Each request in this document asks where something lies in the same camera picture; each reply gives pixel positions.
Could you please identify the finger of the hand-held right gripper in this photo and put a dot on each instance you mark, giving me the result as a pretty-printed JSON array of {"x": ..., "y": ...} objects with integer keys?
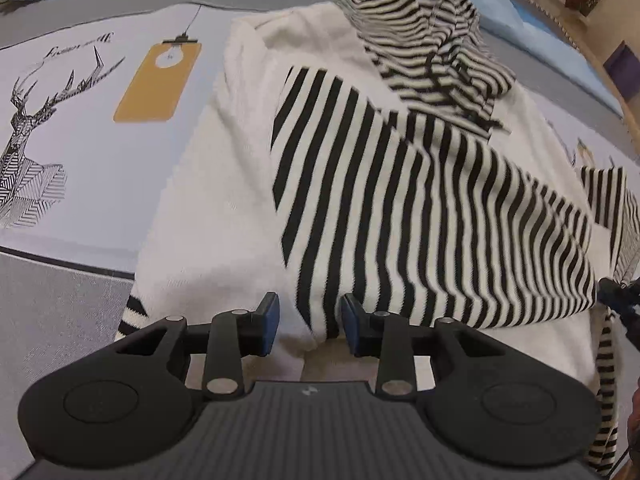
[{"x": 622, "y": 302}]

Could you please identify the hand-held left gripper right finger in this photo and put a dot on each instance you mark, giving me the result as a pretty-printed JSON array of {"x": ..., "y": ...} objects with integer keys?
[{"x": 350, "y": 321}]

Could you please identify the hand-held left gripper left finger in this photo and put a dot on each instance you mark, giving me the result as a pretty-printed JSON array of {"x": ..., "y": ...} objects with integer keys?
[{"x": 270, "y": 321}]

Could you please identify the white black striped hoodie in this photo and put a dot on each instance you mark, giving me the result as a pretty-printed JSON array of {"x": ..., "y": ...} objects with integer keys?
[{"x": 450, "y": 220}]

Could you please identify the grey deer print bed sheet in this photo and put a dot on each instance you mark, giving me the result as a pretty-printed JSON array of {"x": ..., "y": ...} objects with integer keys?
[{"x": 75, "y": 280}]

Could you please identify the purple box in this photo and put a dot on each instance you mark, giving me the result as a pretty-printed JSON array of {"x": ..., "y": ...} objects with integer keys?
[{"x": 620, "y": 62}]

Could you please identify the light blue pillow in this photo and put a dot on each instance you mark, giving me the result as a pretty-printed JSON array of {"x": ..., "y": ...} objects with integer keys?
[{"x": 515, "y": 10}]

